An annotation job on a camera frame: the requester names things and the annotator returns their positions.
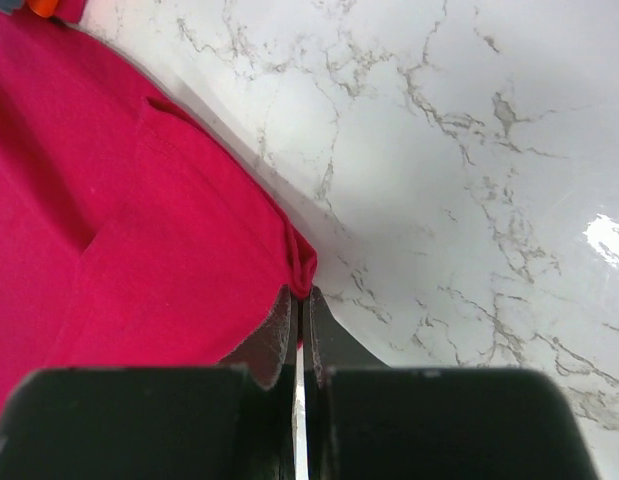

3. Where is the magenta polo shirt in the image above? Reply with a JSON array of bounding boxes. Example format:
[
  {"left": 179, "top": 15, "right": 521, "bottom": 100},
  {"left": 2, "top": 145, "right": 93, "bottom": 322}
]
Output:
[{"left": 0, "top": 1, "right": 317, "bottom": 412}]

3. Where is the orange garment in basket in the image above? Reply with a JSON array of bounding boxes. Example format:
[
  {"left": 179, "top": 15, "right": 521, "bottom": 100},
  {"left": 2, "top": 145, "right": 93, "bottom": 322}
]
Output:
[{"left": 26, "top": 0, "right": 59, "bottom": 18}]

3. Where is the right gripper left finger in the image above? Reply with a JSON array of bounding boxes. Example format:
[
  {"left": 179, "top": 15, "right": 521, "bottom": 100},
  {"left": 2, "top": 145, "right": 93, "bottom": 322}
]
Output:
[{"left": 219, "top": 286, "right": 295, "bottom": 390}]

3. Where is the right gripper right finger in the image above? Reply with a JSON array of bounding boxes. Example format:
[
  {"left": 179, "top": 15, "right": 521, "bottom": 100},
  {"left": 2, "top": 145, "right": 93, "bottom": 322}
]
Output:
[{"left": 302, "top": 286, "right": 388, "bottom": 387}]

